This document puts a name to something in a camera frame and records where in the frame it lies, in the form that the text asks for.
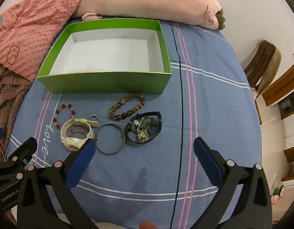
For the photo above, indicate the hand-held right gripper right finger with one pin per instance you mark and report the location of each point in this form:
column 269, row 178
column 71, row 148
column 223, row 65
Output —
column 207, row 162

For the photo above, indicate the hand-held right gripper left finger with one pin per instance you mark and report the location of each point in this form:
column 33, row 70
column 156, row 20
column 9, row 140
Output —
column 83, row 162

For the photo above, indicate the cream wrist watch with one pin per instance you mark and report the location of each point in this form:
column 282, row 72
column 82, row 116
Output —
column 72, row 143

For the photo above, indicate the dark metal bangle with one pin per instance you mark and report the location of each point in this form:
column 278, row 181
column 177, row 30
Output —
column 123, row 140

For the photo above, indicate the black wrist watch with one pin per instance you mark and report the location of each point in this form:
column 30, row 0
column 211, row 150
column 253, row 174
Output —
column 158, row 124

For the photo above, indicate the green cardboard box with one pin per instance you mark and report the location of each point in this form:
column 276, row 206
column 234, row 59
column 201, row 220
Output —
column 101, row 83

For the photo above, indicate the person's right hand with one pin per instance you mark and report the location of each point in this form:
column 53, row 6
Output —
column 148, row 225

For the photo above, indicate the brown woven blanket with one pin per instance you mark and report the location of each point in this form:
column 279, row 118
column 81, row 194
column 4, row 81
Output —
column 8, row 95

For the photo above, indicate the blue striped bedsheet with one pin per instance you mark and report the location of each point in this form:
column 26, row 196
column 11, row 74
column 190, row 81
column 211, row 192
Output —
column 149, row 171

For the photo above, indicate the wooden cabinet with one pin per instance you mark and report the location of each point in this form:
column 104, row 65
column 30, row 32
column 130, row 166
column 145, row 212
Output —
column 280, row 88

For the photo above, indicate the pink dotted blanket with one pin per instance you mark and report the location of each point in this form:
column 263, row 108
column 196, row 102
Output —
column 30, row 28

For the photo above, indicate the wooden chair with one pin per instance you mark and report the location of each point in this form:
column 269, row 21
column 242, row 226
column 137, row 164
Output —
column 259, row 62

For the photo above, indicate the beige cloth on chair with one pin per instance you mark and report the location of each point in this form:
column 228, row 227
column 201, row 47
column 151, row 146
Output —
column 272, row 69

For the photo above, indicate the pink plush pillow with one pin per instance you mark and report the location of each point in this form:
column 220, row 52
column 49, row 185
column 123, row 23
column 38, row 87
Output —
column 149, row 0

